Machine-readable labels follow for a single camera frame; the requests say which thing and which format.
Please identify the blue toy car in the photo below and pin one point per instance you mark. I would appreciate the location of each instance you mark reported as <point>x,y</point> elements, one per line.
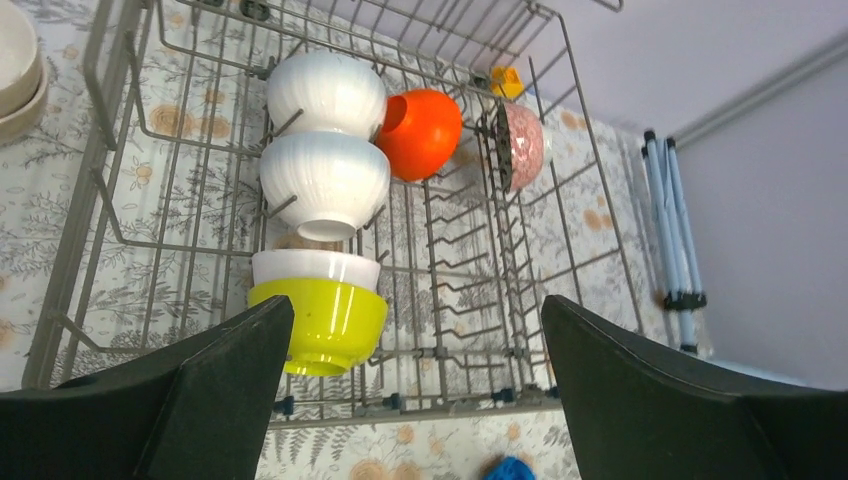
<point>509,468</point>

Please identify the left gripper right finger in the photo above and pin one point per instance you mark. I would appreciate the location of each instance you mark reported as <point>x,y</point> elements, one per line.
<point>637,409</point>

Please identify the white ribbed bowl middle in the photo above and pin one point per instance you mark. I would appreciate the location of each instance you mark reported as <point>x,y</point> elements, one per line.
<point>324,185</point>

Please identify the floral patterned table mat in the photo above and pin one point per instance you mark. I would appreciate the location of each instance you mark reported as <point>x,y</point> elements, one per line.
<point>38,176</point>

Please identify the white ribbed bowl rear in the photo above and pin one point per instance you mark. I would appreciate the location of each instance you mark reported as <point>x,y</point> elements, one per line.
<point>323,91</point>

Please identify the orange bowl rear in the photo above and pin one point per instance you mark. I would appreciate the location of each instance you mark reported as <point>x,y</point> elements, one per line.
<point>421,131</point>

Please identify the white ribbed bowl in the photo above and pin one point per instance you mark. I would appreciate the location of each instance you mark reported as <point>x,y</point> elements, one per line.
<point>324,185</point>
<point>323,91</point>

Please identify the plain beige bowl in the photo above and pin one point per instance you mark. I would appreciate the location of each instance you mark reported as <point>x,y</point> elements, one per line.
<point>20,122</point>

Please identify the yellow-green bowl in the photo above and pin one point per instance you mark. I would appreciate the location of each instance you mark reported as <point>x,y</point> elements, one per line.
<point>338,315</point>

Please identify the grey wire dish rack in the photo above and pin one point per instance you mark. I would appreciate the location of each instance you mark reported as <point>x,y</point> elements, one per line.
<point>168,208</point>

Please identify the blue folded metal stand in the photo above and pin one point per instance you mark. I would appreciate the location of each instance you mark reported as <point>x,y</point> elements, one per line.
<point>684,291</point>

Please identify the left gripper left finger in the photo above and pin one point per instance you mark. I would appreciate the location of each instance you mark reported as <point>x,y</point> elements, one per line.
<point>196,409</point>

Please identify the pink patterned bowl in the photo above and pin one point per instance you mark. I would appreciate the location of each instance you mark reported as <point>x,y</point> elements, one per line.
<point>522,145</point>

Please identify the yellow rubber duck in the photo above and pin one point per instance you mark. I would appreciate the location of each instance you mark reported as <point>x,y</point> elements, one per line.
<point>505,82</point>

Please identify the beige bowl with leaf pattern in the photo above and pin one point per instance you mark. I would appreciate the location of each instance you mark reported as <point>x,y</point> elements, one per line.
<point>20,58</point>

